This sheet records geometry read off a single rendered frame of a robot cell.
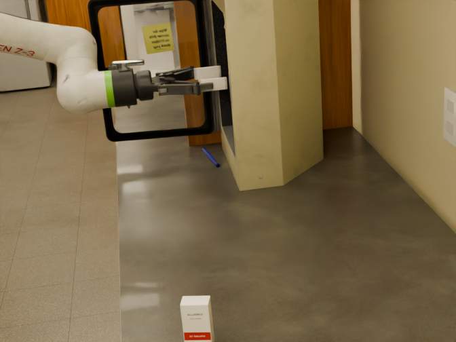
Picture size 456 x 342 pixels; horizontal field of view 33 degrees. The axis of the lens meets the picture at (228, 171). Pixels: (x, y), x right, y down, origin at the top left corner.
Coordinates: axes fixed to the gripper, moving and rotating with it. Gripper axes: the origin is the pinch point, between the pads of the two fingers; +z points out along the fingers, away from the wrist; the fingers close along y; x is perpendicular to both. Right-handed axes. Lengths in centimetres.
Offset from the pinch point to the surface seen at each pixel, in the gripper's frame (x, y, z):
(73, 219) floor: 119, 190, -63
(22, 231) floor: 120, 184, -90
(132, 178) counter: 25.2, 1.9, -24.3
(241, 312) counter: 25, -70, -6
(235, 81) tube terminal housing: -2.8, -15.7, 2.7
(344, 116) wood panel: 21.4, 21.5, 38.9
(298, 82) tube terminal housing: 0.9, -9.3, 18.9
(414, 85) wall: 1.6, -19.7, 44.6
